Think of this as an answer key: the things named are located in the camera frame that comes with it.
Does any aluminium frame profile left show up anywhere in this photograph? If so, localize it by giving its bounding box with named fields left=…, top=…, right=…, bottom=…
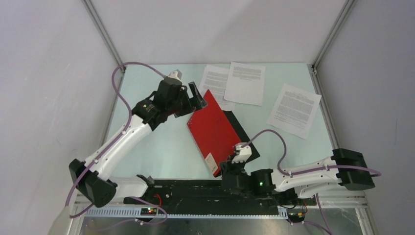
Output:
left=81, top=0, right=123, bottom=66

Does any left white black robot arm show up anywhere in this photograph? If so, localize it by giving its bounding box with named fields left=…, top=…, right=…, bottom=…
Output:
left=69, top=77, right=207, bottom=208

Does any left printed paper sheet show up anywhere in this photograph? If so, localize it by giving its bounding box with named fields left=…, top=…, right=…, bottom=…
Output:
left=198, top=65, right=235, bottom=111

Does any aluminium frame profile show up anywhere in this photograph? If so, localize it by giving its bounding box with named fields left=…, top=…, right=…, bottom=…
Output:
left=311, top=0, right=357, bottom=71
left=81, top=0, right=123, bottom=66

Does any slotted cable duct rail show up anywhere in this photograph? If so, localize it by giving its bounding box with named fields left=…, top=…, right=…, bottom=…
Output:
left=84, top=207, right=288, bottom=219

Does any printed paper sheet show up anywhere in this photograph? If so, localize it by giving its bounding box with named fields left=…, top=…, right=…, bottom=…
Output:
left=267, top=84, right=322, bottom=139
left=224, top=62, right=265, bottom=106
left=198, top=65, right=235, bottom=111

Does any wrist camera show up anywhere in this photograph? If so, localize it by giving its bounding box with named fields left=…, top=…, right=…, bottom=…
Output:
left=232, top=142, right=252, bottom=164
left=167, top=70, right=182, bottom=81

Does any controller board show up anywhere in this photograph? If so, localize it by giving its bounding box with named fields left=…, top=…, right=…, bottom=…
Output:
left=140, top=207, right=158, bottom=216
left=287, top=212, right=305, bottom=224

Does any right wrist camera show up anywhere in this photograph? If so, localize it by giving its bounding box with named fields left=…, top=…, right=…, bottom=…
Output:
left=232, top=142, right=252, bottom=164

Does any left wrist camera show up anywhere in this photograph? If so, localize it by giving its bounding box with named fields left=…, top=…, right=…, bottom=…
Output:
left=167, top=70, right=182, bottom=81

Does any left controller board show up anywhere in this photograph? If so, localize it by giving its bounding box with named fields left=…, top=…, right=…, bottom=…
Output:
left=140, top=207, right=158, bottom=216

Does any red black clip folder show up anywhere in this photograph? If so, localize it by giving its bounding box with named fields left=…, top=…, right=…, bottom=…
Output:
left=187, top=90, right=260, bottom=177

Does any right controller board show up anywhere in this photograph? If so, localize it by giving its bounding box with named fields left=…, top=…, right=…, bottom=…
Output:
left=287, top=212, right=305, bottom=224

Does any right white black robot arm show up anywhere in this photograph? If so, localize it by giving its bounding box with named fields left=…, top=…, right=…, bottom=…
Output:
left=220, top=148, right=381, bottom=205

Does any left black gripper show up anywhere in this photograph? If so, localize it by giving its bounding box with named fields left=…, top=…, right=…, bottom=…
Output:
left=167, top=82, right=207, bottom=118

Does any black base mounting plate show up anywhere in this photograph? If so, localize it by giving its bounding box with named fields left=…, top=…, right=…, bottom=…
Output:
left=141, top=179, right=317, bottom=215

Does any middle printed paper sheet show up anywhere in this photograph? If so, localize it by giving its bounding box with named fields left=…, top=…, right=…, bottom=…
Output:
left=224, top=62, right=265, bottom=106

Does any right printed paper sheet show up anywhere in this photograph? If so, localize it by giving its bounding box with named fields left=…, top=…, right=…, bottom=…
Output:
left=267, top=84, right=322, bottom=139

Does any aluminium frame profile right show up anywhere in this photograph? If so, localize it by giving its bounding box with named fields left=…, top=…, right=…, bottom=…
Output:
left=311, top=0, right=357, bottom=71

